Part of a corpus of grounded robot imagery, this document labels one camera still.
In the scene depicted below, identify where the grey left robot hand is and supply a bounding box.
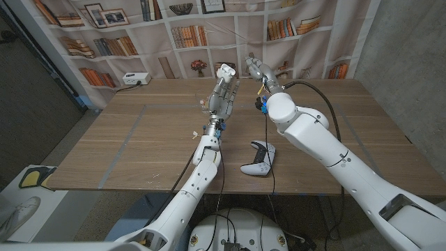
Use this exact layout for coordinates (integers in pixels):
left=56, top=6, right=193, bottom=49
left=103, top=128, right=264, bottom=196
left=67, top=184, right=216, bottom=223
left=202, top=77, right=241, bottom=137

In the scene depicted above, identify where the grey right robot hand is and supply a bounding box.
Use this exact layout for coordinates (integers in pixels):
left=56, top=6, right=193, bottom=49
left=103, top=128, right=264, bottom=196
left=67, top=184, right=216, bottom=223
left=245, top=52, right=284, bottom=96

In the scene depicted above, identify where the white airpods case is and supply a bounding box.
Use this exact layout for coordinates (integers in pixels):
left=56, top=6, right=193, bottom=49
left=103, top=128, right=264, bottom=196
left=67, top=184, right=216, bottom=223
left=216, top=63, right=236, bottom=84

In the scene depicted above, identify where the clear glass cup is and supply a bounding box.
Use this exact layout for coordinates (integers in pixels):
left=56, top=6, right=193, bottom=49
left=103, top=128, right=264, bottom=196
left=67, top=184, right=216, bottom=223
left=195, top=91, right=214, bottom=115

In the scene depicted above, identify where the white game controller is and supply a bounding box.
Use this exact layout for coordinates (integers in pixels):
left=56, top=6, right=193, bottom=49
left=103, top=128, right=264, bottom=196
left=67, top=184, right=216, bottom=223
left=240, top=140, right=277, bottom=176

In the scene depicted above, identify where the printed bookshelf backdrop cloth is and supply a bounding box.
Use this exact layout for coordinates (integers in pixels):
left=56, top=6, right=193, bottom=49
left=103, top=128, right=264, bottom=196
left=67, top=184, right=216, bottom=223
left=33, top=0, right=380, bottom=109

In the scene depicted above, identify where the white power strip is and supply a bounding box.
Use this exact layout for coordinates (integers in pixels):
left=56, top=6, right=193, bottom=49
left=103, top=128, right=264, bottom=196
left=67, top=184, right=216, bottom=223
left=122, top=72, right=152, bottom=86

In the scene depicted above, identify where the grey tape outline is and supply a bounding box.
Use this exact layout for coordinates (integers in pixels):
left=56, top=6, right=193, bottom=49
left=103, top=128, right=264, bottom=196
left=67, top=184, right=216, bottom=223
left=97, top=102, right=376, bottom=191

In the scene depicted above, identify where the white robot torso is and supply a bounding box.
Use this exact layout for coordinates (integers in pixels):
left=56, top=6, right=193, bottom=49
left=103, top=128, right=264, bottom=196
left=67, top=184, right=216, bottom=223
left=187, top=208, right=289, bottom=251

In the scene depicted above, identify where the blue floor pad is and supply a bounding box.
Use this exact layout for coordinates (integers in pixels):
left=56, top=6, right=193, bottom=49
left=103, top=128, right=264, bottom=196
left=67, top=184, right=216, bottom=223
left=104, top=193, right=191, bottom=243

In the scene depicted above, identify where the white sheet with yellow shape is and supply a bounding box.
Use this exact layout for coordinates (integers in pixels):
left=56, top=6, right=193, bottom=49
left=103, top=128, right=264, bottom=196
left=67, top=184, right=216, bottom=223
left=0, top=165, right=102, bottom=243

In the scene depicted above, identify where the white shoe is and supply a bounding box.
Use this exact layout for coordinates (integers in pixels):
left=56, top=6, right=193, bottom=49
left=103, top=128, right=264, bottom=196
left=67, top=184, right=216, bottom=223
left=0, top=196, right=41, bottom=241

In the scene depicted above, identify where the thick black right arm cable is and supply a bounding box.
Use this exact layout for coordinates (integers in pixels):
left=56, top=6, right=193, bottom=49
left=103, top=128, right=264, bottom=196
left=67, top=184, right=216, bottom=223
left=284, top=80, right=346, bottom=251

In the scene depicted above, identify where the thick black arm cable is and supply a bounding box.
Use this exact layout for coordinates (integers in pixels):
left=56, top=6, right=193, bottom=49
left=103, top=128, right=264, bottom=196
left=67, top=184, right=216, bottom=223
left=144, top=148, right=198, bottom=227
left=284, top=80, right=346, bottom=251

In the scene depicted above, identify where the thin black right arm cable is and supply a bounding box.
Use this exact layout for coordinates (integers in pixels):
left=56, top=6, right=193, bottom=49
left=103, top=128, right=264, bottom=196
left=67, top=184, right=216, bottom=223
left=263, top=113, right=278, bottom=196

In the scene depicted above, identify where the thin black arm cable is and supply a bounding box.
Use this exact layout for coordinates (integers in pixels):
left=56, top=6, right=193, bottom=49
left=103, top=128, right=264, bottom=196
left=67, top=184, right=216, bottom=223
left=203, top=137, right=226, bottom=251
left=263, top=113, right=278, bottom=196

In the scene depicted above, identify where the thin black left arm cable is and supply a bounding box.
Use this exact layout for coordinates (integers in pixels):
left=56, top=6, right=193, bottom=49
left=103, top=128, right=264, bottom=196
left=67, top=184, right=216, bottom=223
left=203, top=137, right=226, bottom=251

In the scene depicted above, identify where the black power strip cord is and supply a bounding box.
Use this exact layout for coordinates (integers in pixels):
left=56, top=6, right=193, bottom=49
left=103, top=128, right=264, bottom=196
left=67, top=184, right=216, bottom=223
left=116, top=82, right=142, bottom=93

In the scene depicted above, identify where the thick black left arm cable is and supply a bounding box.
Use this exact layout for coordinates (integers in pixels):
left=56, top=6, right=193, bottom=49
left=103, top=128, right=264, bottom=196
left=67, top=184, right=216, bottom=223
left=144, top=148, right=198, bottom=227

